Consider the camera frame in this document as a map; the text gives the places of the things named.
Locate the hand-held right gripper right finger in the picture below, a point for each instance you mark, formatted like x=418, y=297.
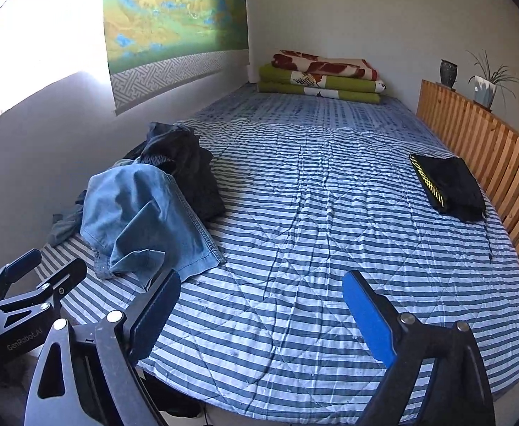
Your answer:
x=368, y=319

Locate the dark ceramic vase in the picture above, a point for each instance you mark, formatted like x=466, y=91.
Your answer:
x=448, y=73

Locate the potted plant in white pot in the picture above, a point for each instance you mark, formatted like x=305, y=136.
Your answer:
x=483, y=91

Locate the landscape wall scroll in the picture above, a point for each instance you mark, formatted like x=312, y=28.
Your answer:
x=166, y=17

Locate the bright window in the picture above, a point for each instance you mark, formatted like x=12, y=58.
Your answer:
x=28, y=31

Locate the wooden slatted bed rail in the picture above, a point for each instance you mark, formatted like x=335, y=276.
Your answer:
x=485, y=142

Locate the blue denim jeans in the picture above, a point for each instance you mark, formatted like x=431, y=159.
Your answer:
x=144, y=222

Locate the blue striped bed quilt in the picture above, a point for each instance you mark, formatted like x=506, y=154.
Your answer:
x=308, y=186

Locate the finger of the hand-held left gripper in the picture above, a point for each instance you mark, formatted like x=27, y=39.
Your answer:
x=22, y=262
x=62, y=280

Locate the grey cloth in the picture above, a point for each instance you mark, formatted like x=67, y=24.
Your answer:
x=64, y=229

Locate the red white folded blanket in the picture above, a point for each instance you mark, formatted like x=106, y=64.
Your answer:
x=330, y=66

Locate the black garment with yellow trim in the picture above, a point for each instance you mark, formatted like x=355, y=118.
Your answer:
x=454, y=186

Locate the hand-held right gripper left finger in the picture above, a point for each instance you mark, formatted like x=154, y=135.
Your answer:
x=157, y=315

